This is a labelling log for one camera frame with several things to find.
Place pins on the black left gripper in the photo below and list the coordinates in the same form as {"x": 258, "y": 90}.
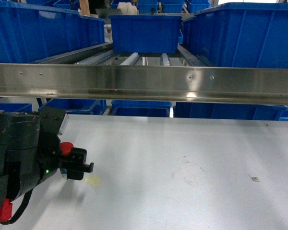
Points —
{"x": 53, "y": 123}

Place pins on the red mushroom push button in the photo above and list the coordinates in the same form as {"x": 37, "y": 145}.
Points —
{"x": 66, "y": 148}

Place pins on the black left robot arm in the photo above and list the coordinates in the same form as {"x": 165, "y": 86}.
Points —
{"x": 31, "y": 152}

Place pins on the red clip on arm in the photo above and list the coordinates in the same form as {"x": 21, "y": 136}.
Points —
{"x": 6, "y": 210}

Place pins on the yellow sticky paper scrap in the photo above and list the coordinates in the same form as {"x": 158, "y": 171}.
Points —
{"x": 93, "y": 180}

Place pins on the blue bin lower centre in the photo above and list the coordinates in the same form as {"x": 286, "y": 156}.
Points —
{"x": 141, "y": 108}

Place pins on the blue bin lower far left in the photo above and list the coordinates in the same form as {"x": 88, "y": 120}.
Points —
{"x": 16, "y": 107}

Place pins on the blue bin upper centre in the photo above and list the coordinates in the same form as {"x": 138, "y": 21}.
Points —
{"x": 145, "y": 33}

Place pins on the large blue bin upper left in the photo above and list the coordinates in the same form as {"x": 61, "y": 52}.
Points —
{"x": 32, "y": 32}

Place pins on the large blue bin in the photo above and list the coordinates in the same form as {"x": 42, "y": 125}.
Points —
{"x": 239, "y": 35}
{"x": 32, "y": 32}

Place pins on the blue bin lower right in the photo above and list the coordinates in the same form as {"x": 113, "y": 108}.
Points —
{"x": 228, "y": 111}

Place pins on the large blue bin upper right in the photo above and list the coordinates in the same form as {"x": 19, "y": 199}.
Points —
{"x": 239, "y": 35}

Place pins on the steel shelf front rail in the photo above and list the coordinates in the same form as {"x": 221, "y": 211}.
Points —
{"x": 150, "y": 83}

